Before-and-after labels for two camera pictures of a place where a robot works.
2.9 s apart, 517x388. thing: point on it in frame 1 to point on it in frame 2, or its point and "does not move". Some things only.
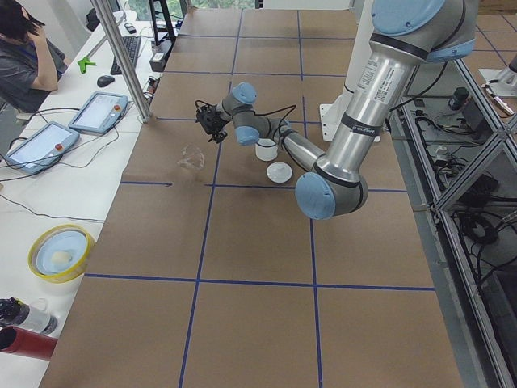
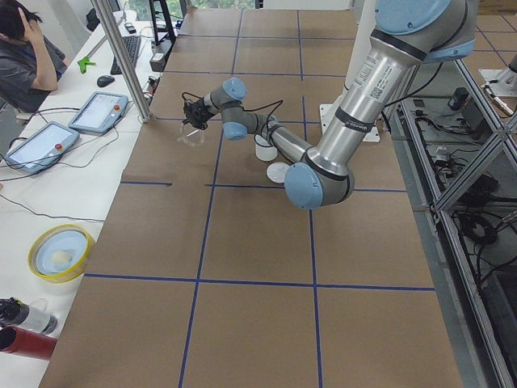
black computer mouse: [104, 80] does not move
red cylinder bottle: [17, 341] does not move
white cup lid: [279, 172] does not move
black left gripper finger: [216, 137] to [188, 120]
